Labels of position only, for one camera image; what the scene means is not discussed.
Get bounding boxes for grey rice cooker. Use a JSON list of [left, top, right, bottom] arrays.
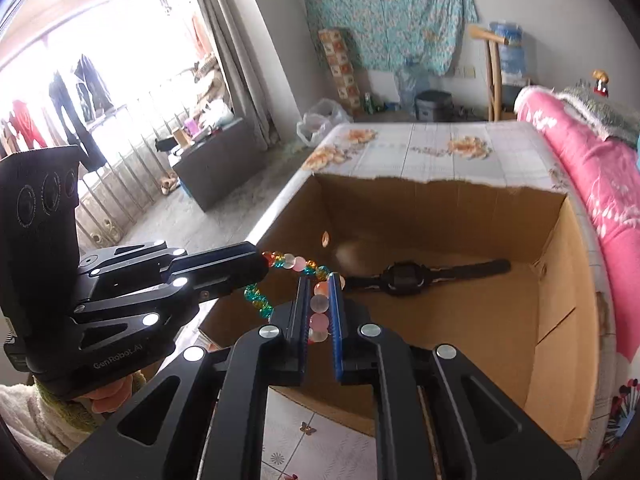
[[415, 90, 453, 122]]

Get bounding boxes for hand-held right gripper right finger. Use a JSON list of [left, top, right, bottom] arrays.
[[327, 274, 583, 480]]

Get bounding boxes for teal floral wall cloth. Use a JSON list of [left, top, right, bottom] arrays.
[[299, 0, 479, 76]]

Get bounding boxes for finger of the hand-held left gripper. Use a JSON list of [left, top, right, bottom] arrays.
[[70, 260, 271, 356], [79, 241, 265, 286]]

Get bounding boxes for grey curtain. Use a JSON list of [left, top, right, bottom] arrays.
[[185, 0, 273, 148]]

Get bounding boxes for person's left forearm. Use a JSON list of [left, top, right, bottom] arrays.
[[0, 367, 148, 480]]

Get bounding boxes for person's left hand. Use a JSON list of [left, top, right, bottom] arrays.
[[82, 372, 146, 431]]

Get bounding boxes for tall patterned box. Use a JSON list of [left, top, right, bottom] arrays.
[[318, 27, 362, 118]]

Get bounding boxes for dark cabinet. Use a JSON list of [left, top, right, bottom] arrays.
[[167, 116, 273, 212]]

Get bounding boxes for wooden chair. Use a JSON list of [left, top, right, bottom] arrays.
[[467, 24, 518, 122]]

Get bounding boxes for brown cardboard box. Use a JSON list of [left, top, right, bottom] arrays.
[[197, 172, 603, 448]]

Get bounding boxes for white water dispenser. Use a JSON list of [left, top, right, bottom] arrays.
[[500, 74, 532, 111]]

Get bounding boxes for metal window railing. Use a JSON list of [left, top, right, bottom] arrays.
[[75, 110, 211, 251]]

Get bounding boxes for white plastic bag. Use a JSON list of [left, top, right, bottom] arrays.
[[296, 99, 353, 147]]

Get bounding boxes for black wristwatch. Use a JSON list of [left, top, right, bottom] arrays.
[[342, 258, 512, 297]]

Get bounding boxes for black jacket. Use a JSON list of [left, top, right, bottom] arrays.
[[74, 54, 115, 116]]

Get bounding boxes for black trousers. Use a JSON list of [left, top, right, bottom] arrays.
[[48, 71, 108, 173]]

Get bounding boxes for red garment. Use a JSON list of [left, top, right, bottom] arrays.
[[10, 99, 48, 150]]

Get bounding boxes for clear water jug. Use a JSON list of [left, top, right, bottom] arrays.
[[397, 57, 431, 111]]

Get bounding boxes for blue water bottle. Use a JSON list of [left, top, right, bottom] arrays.
[[489, 21, 526, 76]]

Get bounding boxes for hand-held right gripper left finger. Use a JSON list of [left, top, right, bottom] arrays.
[[54, 275, 313, 480]]

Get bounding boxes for colourful bead bracelet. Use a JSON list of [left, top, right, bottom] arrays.
[[243, 250, 333, 346]]

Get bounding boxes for pink floral blanket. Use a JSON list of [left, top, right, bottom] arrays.
[[515, 85, 640, 361]]

